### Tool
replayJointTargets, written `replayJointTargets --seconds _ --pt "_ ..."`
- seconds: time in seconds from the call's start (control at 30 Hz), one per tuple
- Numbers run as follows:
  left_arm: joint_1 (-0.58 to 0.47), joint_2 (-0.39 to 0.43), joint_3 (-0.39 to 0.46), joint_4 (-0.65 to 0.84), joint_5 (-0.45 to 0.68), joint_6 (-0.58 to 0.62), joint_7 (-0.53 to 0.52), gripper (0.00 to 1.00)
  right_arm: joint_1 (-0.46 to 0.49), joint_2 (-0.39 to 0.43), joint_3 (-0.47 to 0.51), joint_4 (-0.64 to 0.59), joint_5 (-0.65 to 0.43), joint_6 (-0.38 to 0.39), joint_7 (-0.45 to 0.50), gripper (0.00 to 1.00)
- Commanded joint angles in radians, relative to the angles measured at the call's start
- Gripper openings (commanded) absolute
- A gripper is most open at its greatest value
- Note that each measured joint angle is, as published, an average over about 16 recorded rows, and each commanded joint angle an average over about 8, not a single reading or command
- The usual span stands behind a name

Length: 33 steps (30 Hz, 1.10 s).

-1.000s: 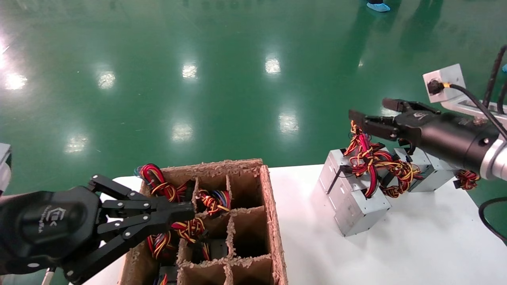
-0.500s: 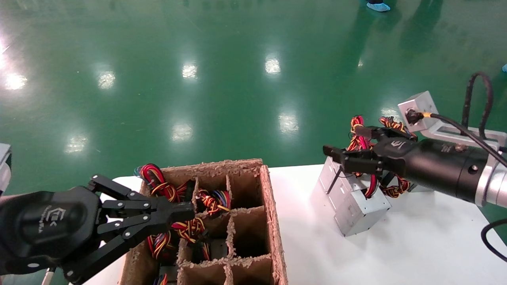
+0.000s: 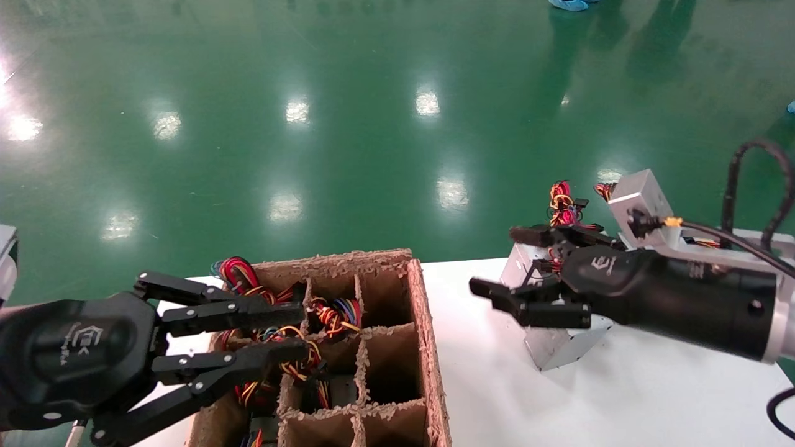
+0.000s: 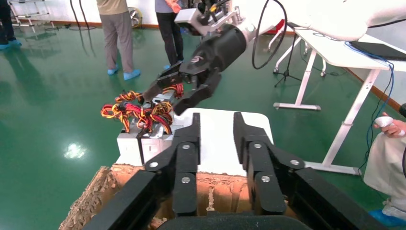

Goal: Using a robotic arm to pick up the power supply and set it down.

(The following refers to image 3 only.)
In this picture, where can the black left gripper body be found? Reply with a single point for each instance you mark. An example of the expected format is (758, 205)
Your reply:
(74, 360)

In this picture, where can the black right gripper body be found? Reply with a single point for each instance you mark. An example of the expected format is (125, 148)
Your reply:
(671, 298)

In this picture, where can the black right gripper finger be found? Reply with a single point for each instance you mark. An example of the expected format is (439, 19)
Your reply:
(559, 237)
(546, 310)

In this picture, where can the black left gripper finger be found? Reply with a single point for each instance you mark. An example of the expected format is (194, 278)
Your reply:
(248, 360)
(248, 313)

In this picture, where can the brown cardboard divider box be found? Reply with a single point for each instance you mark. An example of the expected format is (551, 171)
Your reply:
(428, 347)

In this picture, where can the white pipe frame shelf rack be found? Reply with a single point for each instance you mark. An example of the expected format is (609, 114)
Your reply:
(74, 434)

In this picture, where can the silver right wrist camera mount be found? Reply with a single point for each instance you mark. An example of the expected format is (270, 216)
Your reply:
(640, 192)

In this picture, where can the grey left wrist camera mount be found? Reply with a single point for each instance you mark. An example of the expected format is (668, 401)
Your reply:
(7, 261)

